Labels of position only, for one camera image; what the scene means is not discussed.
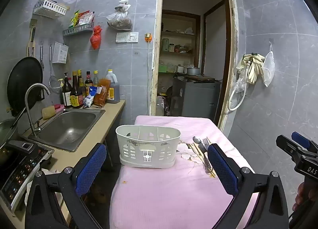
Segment white wall basket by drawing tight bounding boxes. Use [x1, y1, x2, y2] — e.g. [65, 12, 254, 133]
[33, 0, 68, 19]

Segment green yellow seasoning packet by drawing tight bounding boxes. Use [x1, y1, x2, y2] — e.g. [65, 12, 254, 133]
[69, 11, 79, 27]

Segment steel kitchen sink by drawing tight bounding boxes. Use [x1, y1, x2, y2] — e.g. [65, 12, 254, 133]
[29, 109, 106, 152]

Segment worn wooden door frame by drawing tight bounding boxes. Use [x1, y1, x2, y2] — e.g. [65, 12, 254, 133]
[149, 0, 239, 133]

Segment black round pan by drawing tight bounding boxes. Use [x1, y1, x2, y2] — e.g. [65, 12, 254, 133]
[7, 57, 44, 116]

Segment wooden chopstick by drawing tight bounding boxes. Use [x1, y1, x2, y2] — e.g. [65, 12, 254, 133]
[193, 144, 216, 178]
[190, 143, 214, 178]

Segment clear plastic bag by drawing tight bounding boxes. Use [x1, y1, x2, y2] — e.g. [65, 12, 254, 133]
[234, 75, 247, 94]

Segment wooden cutting board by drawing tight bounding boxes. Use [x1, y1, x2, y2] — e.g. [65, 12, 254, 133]
[185, 75, 215, 82]

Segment steel mesh strainer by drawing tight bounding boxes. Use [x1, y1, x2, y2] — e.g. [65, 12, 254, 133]
[49, 44, 62, 94]

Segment cream rubber gloves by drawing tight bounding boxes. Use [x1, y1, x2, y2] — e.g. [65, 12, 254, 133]
[236, 53, 266, 85]

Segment white plastic utensil basket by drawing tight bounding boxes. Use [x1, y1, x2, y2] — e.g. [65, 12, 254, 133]
[116, 125, 181, 169]

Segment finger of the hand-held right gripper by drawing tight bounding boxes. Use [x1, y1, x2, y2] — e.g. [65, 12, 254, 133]
[276, 135, 305, 164]
[291, 131, 318, 156]

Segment white hose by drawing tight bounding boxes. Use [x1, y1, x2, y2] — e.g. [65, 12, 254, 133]
[228, 62, 249, 111]

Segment wooden storage shelf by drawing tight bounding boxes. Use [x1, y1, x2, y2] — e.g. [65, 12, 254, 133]
[159, 9, 202, 76]

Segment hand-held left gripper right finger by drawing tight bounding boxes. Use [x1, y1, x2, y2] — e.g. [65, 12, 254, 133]
[207, 143, 290, 229]

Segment white hanging box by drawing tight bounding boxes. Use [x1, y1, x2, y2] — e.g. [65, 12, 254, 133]
[52, 42, 69, 64]

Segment steel curved faucet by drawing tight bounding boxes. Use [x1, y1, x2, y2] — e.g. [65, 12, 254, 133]
[25, 83, 51, 138]

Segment pink flowered cloth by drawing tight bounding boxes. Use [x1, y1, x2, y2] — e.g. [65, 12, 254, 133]
[109, 115, 260, 229]

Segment white plastic jug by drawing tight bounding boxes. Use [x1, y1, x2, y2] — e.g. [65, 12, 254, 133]
[156, 96, 166, 115]

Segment grey wall shelf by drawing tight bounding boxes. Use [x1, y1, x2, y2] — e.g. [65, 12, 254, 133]
[63, 23, 95, 37]

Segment red food packets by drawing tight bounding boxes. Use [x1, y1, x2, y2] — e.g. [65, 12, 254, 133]
[174, 44, 193, 54]

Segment white power cable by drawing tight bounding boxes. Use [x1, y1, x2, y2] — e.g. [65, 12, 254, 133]
[147, 41, 152, 115]

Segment large cooking oil jug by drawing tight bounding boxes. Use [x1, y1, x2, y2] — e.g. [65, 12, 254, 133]
[105, 69, 120, 104]

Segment dark soy sauce bottle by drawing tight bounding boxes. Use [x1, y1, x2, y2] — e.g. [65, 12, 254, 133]
[70, 71, 83, 109]

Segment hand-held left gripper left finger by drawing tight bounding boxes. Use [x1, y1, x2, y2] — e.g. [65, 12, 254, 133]
[25, 143, 108, 229]

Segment grey appliance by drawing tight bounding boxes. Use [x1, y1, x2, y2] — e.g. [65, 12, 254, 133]
[172, 76, 221, 120]

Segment black induction cooker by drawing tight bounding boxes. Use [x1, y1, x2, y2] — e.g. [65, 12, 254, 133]
[0, 140, 54, 213]

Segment red cap sauce bottle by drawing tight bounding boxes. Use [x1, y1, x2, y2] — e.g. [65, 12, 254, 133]
[85, 71, 93, 93]

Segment blue white packet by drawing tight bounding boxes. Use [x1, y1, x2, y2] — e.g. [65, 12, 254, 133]
[83, 86, 98, 108]

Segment person's right hand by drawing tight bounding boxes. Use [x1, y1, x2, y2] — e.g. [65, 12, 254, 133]
[293, 181, 308, 212]

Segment steel spoon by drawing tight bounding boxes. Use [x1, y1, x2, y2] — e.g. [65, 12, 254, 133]
[198, 143, 212, 173]
[193, 136, 211, 170]

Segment orange noodle packet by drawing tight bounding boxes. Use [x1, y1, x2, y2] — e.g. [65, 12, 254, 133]
[93, 78, 111, 108]

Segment clear bag of dried goods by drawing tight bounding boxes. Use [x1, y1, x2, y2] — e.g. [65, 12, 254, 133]
[106, 0, 133, 30]

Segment yellow cap sauce bottle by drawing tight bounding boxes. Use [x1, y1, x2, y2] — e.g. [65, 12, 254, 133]
[77, 69, 86, 100]

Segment yellow sponge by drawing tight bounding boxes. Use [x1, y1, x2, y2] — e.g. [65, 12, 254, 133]
[42, 106, 57, 120]

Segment wooden knife holder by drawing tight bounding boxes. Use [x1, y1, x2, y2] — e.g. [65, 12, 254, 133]
[27, 19, 38, 57]

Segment red plastic bag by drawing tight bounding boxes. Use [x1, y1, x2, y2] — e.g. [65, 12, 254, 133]
[90, 25, 103, 50]

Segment red white seasoning packet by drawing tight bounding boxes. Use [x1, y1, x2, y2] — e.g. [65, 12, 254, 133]
[79, 11, 95, 25]

